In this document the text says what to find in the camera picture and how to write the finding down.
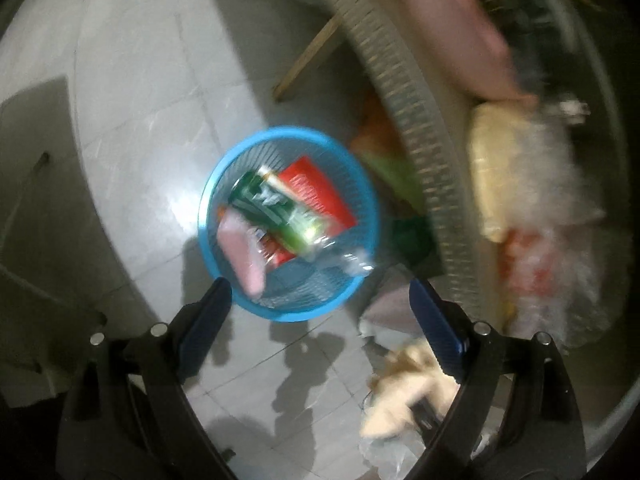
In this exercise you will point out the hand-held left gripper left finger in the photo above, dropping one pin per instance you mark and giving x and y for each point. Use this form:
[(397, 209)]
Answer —
[(205, 325)]

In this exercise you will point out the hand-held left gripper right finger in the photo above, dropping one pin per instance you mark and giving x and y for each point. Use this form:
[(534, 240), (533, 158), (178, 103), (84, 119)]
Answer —
[(435, 330)]

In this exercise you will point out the pink plastic wrapper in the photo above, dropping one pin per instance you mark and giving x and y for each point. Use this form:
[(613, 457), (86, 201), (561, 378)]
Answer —
[(240, 245)]

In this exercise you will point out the blue plastic basket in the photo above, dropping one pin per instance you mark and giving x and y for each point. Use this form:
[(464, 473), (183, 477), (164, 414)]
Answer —
[(215, 185)]

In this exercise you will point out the red snack bag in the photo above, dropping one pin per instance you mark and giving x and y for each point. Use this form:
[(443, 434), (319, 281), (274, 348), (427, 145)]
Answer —
[(320, 192)]

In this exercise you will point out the beige crumpled cloth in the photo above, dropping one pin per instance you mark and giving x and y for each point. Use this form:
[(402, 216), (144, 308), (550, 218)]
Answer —
[(405, 390)]

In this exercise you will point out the red filled plastic bag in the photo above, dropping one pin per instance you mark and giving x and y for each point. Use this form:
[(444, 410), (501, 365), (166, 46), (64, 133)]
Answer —
[(532, 265)]

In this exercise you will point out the green plastic bag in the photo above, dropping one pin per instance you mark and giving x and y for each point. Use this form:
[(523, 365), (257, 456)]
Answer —
[(395, 180)]

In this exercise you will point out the yellow filled plastic bag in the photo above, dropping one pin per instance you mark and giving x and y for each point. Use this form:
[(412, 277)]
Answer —
[(500, 175)]

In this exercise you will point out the clear plastic bag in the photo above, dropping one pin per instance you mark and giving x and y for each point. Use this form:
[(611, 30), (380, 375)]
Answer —
[(565, 170)]

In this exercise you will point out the wooden leg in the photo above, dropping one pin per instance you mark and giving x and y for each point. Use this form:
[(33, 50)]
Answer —
[(307, 57)]

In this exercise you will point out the pink plastic basin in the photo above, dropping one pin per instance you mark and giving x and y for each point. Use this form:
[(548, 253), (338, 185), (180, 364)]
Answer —
[(460, 35)]

